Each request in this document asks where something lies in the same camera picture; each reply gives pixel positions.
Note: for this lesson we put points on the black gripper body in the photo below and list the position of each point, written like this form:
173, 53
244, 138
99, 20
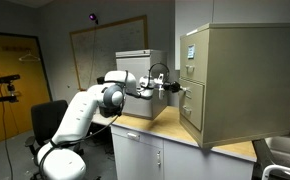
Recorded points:
172, 86

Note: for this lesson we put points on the beige bottom cabinet drawer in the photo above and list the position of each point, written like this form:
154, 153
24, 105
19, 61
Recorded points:
191, 103

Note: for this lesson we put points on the beige cabinet drawer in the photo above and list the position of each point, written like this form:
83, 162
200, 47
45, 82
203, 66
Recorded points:
194, 55
191, 103

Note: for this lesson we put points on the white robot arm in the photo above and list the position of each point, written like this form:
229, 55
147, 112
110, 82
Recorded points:
107, 98

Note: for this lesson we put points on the grey two-drawer cabinet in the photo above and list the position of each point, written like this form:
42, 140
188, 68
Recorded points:
145, 66

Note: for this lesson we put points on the beige top cabinet drawer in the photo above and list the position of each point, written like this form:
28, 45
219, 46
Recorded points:
194, 55

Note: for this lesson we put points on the beige filing cabinet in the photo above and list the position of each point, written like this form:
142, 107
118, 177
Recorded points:
247, 88

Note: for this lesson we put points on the white base cabinet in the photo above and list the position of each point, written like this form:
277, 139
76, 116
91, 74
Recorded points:
140, 155

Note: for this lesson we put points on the wood-framed whiteboard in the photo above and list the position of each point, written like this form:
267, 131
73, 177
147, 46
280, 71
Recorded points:
94, 49

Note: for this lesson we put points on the black office chair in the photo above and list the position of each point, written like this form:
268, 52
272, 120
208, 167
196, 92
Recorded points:
48, 123

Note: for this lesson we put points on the white clothes hanger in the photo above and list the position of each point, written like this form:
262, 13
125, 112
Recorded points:
29, 57

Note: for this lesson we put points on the yellow wooden door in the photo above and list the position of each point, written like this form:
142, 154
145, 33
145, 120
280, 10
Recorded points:
22, 75

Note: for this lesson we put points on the wall-mounted camera with light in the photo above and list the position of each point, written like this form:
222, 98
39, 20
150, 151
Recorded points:
94, 18

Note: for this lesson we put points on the black camera on stand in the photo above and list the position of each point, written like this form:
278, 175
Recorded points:
10, 87

